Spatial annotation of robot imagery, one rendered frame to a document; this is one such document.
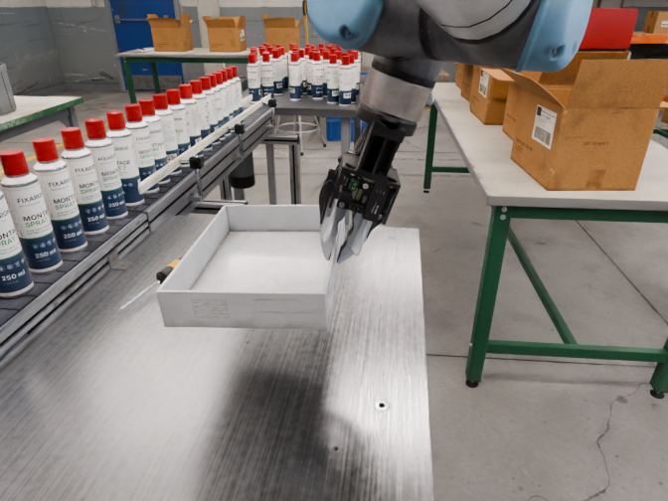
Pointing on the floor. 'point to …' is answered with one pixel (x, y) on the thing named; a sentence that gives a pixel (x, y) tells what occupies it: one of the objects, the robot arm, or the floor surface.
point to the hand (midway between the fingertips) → (335, 250)
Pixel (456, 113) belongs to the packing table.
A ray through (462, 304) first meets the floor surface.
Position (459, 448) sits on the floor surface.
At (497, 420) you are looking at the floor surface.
